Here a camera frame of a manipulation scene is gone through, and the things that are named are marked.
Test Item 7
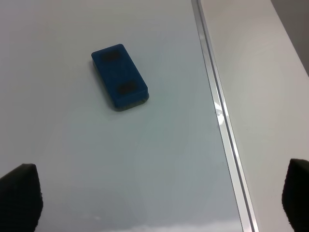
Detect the blue board eraser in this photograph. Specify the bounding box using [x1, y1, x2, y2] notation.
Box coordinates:
[91, 44, 149, 111]

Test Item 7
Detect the white whiteboard with aluminium frame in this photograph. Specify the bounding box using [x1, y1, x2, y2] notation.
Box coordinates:
[0, 0, 258, 232]

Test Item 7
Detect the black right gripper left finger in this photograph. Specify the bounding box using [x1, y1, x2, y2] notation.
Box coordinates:
[0, 164, 43, 232]

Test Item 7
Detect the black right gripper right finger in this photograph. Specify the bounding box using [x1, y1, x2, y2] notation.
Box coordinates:
[281, 159, 309, 232]

